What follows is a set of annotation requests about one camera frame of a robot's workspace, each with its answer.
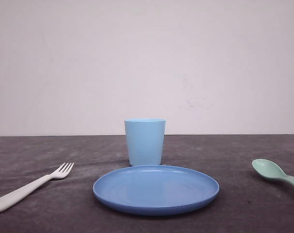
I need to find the light blue plastic cup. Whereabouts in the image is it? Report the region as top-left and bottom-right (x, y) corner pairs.
(124, 118), (166, 166)

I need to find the mint green plastic spoon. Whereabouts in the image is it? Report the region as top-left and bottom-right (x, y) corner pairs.
(251, 158), (294, 201)

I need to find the white plastic fork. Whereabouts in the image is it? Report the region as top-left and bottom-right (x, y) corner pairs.
(0, 163), (74, 213)

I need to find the blue plastic plate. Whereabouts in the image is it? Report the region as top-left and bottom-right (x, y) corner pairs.
(93, 165), (220, 216)

